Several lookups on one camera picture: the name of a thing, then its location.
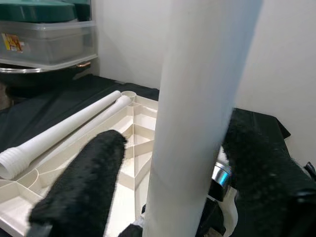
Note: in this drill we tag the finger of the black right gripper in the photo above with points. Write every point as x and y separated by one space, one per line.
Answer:
132 229

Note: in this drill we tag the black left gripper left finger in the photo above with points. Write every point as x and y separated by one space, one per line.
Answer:
81 177

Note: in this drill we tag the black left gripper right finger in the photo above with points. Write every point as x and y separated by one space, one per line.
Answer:
266 177

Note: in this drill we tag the white plastic table leg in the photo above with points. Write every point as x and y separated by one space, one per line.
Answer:
49 138
197 98
108 114

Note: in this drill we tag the white plastic children table top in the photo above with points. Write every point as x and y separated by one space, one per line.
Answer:
19 205

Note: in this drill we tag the black table cloth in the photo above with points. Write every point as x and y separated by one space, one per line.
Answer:
49 106

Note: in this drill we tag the black wok with steel rim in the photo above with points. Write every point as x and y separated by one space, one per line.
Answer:
37 79

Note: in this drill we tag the clear plastic storage box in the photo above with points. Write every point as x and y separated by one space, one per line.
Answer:
61 44

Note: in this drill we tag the dark green container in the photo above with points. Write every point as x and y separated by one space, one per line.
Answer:
82 11

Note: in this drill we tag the green plastic lid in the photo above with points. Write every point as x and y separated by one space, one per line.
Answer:
37 11

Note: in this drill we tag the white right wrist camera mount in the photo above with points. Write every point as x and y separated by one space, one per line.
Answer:
230 212

